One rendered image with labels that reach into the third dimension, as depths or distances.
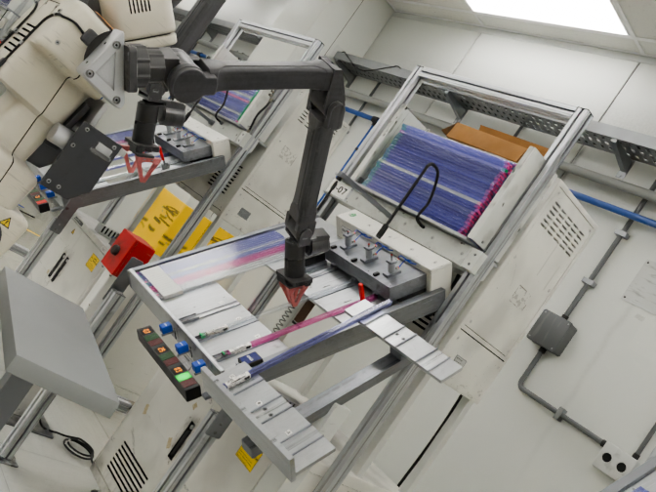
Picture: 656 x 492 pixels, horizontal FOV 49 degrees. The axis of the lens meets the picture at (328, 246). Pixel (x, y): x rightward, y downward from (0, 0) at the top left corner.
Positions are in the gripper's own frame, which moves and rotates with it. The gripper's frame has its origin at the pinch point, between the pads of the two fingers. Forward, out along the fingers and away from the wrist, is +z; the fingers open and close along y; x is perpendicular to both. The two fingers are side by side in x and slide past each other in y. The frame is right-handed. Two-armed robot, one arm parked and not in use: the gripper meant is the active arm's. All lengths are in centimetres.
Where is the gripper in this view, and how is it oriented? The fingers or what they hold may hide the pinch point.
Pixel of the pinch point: (293, 303)
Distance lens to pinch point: 208.8
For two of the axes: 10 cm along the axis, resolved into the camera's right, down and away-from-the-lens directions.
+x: -8.3, 1.8, -5.3
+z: -0.4, 9.2, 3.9
